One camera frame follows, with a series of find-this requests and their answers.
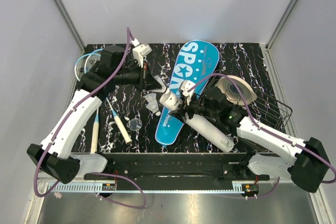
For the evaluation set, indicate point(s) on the white shuttlecock tube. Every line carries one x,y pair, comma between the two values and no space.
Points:
169,126

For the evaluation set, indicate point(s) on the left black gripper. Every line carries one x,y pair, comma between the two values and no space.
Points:
147,81

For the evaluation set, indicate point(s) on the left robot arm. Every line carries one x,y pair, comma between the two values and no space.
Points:
53,155

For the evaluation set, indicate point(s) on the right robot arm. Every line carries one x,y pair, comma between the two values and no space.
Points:
213,117

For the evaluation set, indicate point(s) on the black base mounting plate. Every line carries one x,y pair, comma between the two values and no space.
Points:
182,171

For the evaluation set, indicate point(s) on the clear plastic tube lid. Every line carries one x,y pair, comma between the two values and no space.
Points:
134,124

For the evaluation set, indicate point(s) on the black wire dish rack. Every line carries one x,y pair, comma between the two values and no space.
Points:
265,109

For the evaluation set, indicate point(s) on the white shuttlecock of pair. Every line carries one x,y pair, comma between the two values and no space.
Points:
154,108
151,98

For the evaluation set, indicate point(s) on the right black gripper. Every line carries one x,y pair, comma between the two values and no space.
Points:
188,108

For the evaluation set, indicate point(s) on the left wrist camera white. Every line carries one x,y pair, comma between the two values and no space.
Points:
141,51

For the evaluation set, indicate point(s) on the blue badminton racket front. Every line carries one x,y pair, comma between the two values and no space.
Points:
118,121

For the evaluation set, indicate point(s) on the white plastic shuttlecock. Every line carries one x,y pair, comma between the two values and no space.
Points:
162,88

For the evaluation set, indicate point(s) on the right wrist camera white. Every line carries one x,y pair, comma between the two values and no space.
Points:
186,88

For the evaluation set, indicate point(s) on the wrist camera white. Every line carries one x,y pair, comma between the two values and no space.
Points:
141,51
186,88

